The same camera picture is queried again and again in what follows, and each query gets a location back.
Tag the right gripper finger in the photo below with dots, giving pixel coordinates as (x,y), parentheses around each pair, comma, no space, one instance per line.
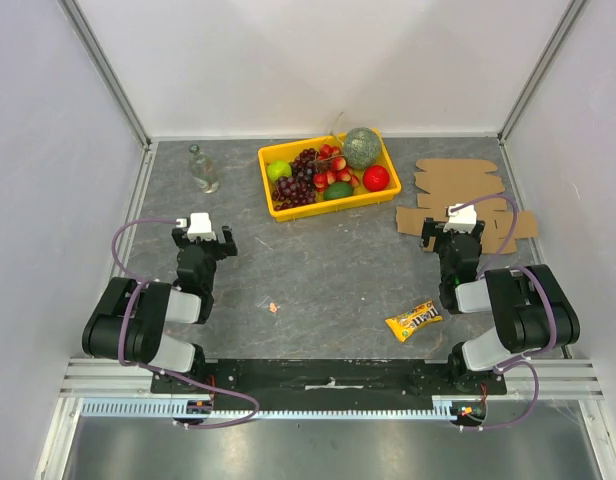
(429,232)
(477,231)

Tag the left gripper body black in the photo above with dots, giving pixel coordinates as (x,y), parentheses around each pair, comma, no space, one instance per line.
(211,251)

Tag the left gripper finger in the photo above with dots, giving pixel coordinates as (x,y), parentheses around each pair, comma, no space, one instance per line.
(228,247)
(180,237)

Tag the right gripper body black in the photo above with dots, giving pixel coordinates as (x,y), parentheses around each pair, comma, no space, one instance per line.
(429,232)

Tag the brown cardboard box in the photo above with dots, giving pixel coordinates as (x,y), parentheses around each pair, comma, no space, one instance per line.
(444,182)

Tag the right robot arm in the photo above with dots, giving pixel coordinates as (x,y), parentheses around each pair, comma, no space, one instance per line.
(531,312)

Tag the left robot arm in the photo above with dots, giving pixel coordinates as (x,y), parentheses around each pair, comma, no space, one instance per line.
(128,323)

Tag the clear glass bottle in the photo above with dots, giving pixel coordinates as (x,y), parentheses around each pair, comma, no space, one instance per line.
(202,169)

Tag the red apple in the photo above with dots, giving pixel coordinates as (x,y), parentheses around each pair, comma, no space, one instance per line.
(376,178)

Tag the dark purple grape bunch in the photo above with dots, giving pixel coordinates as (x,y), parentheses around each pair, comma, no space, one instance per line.
(297,190)

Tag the green apple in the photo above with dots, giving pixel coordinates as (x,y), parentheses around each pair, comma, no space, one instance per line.
(278,169)

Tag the yellow candy bag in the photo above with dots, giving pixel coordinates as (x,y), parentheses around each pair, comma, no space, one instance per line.
(405,325)

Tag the yellow plastic tray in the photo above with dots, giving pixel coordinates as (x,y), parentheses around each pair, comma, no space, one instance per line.
(288,151)

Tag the green lime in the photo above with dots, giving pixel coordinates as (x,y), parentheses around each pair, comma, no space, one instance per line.
(338,190)

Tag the green netted melon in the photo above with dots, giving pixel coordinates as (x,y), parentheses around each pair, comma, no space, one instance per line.
(361,148)

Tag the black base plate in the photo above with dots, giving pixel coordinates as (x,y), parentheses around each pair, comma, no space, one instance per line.
(420,377)

